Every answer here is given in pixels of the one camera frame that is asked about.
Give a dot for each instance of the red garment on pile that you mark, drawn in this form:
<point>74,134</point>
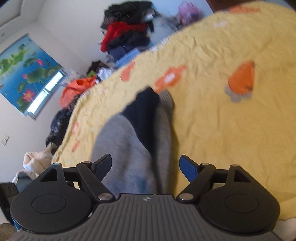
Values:
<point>116,29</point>

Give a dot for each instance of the brown wooden door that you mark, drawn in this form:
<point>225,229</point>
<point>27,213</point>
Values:
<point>217,5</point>

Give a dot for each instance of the lotus print window blind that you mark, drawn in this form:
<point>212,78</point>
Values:
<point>25,71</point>

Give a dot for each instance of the orange plastic bag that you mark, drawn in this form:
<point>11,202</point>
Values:
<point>77,87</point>

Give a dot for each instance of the clear plastic bag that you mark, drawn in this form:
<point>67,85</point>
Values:
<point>163,28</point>

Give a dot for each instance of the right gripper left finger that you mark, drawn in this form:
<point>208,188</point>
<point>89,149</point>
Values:
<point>61,198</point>

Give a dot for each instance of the yellow floral bed quilt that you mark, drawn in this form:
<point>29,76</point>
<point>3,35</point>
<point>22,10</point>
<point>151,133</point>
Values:
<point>232,79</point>

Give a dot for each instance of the navy garments in pile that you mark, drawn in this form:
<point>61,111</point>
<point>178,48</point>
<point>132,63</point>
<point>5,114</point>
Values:
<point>125,43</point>

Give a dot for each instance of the black clothes on pile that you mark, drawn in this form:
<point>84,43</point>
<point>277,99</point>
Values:
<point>130,12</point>

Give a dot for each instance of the white crumpled cloth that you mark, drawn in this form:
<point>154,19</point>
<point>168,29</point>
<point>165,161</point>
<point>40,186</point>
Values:
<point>105,73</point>

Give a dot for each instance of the window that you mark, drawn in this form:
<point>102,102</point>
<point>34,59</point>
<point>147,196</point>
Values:
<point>44,95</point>

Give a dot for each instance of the light blue towel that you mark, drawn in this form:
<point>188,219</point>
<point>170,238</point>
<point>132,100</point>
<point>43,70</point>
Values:
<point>129,56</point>

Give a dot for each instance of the floral pillow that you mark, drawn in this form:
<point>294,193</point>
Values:
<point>70,77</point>

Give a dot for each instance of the grey navy knit sweater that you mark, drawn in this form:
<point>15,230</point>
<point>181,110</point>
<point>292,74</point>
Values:
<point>138,139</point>

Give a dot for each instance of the dark clothes beside bed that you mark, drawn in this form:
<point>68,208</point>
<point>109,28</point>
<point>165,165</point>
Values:
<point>59,126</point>

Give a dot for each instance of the white wall switch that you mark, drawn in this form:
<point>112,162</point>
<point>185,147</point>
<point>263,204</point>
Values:
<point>5,139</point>

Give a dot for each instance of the pink plastic bag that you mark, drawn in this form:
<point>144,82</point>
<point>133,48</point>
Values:
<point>188,13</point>

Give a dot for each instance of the cream cloth bag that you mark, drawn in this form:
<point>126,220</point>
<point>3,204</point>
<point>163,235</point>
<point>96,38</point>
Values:
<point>34,163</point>

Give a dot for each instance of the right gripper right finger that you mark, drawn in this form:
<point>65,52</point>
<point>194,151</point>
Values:
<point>230,200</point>

